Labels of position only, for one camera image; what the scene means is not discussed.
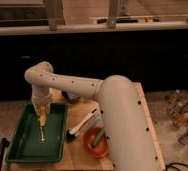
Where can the green plastic tray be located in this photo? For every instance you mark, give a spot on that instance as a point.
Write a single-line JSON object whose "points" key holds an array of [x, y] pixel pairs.
{"points": [[26, 145]]}

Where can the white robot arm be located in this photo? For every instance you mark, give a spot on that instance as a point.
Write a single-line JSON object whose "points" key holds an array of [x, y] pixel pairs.
{"points": [[130, 140]]}

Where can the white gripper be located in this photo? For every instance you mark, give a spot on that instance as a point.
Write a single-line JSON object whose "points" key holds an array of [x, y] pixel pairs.
{"points": [[41, 103]]}

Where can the green cucumber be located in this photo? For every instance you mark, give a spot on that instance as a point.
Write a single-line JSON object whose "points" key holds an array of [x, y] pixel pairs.
{"points": [[98, 137]]}

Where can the yellow banana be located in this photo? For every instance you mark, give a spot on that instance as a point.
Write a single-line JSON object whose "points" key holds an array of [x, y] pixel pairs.
{"points": [[42, 118]]}

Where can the blue white cloth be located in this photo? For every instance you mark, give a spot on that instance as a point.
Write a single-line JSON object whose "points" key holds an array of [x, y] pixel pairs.
{"points": [[95, 121]]}

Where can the black handle at table edge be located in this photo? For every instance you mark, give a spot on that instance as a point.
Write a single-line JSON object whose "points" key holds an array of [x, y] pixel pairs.
{"points": [[3, 145]]}

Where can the orange plate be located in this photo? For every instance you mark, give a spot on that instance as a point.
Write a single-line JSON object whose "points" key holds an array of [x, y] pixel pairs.
{"points": [[101, 150]]}

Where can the black bowl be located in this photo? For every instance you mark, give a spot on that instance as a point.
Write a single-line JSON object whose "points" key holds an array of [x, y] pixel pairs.
{"points": [[71, 98]]}

